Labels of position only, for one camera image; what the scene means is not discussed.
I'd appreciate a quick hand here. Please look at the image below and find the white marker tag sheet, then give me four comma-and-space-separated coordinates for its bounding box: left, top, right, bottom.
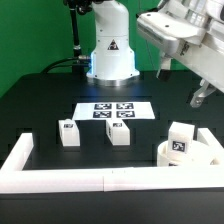
72, 102, 155, 120

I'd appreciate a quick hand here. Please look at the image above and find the white U-shaped fence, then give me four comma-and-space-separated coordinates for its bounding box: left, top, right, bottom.
0, 133, 224, 194

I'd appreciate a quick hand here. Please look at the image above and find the white round stool seat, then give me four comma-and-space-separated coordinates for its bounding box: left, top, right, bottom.
156, 141, 215, 167

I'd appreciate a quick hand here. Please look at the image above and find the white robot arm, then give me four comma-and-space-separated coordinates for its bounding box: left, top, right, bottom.
87, 0, 224, 108

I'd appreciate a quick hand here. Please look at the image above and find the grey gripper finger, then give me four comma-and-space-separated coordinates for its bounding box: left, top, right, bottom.
190, 79, 216, 108
156, 55, 172, 81

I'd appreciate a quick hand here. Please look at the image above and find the black cable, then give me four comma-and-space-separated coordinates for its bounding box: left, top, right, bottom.
40, 55, 92, 75

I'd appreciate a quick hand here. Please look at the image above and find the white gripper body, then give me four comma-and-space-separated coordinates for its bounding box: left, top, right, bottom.
137, 0, 224, 92

